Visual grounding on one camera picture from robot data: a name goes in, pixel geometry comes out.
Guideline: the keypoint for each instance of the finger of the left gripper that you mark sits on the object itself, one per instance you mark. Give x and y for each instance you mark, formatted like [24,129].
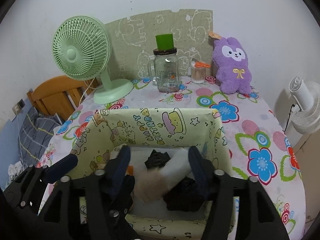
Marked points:
[60,168]

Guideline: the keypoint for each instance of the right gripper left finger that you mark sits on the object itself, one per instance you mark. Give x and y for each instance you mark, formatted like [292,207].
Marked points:
[118,181]

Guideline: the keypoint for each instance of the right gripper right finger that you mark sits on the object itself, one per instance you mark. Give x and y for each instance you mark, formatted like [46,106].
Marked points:
[203,172]

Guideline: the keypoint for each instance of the white foam pad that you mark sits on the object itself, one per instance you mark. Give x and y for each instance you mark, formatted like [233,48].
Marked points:
[158,209]

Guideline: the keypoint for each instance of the beige cloth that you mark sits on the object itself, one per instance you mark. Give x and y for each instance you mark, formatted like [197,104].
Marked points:
[152,184]

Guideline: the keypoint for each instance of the black plastic bag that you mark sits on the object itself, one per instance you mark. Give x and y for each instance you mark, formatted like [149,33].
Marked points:
[157,160]

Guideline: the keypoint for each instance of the blue plaid pillow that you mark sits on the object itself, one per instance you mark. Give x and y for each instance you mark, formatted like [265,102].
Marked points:
[35,134]

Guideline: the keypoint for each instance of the cartoon fabric storage box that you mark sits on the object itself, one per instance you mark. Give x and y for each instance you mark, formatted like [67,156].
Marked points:
[155,128]

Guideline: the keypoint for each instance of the floral tablecloth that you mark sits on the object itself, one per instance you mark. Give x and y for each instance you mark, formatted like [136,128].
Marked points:
[256,143]

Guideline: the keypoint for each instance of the wooden bed headboard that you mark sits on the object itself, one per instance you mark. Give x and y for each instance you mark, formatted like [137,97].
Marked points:
[60,95]

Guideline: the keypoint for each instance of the cotton swab jar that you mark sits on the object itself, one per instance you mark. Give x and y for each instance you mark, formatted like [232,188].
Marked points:
[198,71]

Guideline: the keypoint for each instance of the purple bunny plush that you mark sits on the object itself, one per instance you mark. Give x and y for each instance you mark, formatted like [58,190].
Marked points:
[232,66]

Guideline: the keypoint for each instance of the glass mason jar mug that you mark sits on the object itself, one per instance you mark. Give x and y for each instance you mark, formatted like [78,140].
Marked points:
[164,70]

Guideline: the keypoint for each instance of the white standing fan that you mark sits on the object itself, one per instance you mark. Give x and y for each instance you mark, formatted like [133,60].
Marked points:
[297,108]

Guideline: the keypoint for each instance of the green desk fan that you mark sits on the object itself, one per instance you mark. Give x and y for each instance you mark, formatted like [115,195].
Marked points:
[82,50]

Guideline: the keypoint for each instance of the green plastic cup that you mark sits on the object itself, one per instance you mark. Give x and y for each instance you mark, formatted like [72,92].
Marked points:
[164,42]

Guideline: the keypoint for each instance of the green cartoon cardboard panel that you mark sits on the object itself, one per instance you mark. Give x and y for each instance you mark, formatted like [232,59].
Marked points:
[133,40]

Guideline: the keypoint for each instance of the wall power socket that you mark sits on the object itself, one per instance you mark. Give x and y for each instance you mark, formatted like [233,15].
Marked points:
[18,107]

